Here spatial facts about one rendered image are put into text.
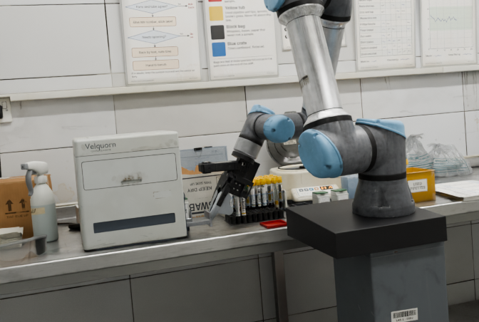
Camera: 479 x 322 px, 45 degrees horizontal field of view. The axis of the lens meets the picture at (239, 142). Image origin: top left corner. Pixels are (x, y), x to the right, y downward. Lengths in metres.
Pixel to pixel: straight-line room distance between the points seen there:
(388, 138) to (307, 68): 0.25
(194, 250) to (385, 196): 0.54
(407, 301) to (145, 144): 0.77
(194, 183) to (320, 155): 0.71
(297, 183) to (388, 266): 0.71
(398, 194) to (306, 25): 0.46
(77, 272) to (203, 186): 0.56
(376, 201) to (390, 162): 0.10
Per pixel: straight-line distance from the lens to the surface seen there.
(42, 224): 1.80
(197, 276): 2.34
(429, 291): 1.47
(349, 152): 1.32
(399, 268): 1.41
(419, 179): 1.95
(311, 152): 1.33
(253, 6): 2.35
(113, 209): 1.58
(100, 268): 1.57
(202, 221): 1.64
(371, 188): 1.41
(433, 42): 2.72
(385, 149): 1.38
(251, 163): 1.67
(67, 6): 2.24
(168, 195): 1.60
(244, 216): 1.75
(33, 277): 1.57
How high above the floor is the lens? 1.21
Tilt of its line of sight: 3 degrees down
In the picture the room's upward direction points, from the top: 5 degrees counter-clockwise
